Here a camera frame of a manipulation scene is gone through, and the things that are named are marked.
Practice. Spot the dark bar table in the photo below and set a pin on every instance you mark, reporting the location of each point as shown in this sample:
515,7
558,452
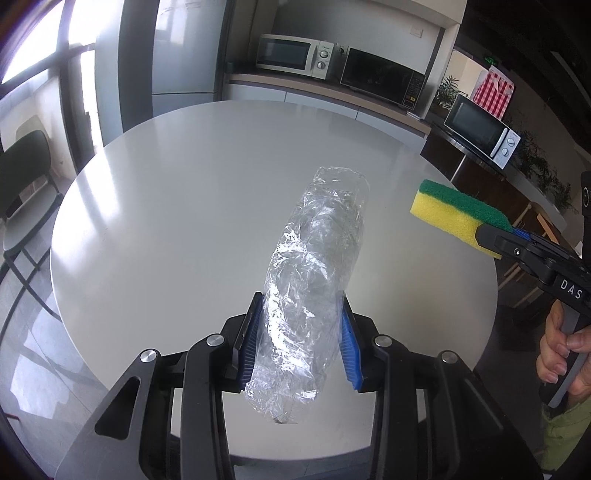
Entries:
474,176

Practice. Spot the kitchen counter with cabinets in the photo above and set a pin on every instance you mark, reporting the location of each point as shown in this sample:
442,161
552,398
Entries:
334,94

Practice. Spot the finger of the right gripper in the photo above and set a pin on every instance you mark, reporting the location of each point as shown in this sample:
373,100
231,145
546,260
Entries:
522,234
526,254

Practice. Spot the black microwave oven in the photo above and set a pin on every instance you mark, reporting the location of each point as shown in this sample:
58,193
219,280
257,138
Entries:
382,78

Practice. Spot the dark green chair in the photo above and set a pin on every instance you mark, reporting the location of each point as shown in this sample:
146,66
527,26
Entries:
29,198

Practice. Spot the upper wall cabinets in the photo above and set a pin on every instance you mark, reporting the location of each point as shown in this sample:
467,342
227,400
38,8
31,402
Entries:
445,13

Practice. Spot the white microwave on bar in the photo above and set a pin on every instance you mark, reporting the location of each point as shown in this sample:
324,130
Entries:
482,130

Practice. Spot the potted green plant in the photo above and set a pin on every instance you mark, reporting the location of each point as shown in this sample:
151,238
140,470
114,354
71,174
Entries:
447,93

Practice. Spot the silver refrigerator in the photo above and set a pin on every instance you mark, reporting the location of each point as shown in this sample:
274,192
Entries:
185,53

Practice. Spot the person's right hand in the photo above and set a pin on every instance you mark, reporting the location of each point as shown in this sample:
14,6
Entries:
555,346

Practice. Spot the yellow green sponge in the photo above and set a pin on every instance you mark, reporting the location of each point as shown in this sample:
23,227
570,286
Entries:
456,213

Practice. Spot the round white table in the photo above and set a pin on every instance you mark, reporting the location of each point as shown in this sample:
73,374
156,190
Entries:
175,225

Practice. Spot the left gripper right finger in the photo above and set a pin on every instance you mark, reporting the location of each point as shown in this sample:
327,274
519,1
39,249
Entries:
351,347

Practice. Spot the white microwave oven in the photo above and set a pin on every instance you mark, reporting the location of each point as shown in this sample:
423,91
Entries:
295,55

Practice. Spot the red checkered cloth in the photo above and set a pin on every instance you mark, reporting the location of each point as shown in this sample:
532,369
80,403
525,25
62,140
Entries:
493,92

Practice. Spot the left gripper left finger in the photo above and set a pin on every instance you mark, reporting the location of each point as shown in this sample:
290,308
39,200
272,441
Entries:
244,347

